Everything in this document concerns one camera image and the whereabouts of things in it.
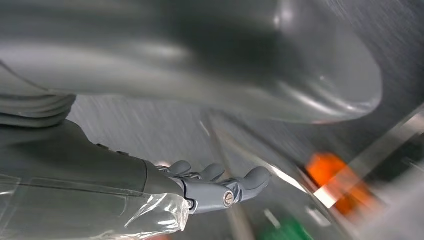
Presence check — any stainless steel workbench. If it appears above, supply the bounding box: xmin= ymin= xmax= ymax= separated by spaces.
xmin=198 ymin=105 xmax=424 ymax=240

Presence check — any orange object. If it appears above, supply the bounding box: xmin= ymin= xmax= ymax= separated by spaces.
xmin=304 ymin=152 xmax=382 ymax=216

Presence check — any clear plastic film wrap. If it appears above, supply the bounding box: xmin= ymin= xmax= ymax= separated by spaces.
xmin=0 ymin=173 xmax=190 ymax=240

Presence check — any green plastic bin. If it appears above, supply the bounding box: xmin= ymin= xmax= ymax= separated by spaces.
xmin=258 ymin=215 xmax=314 ymax=240

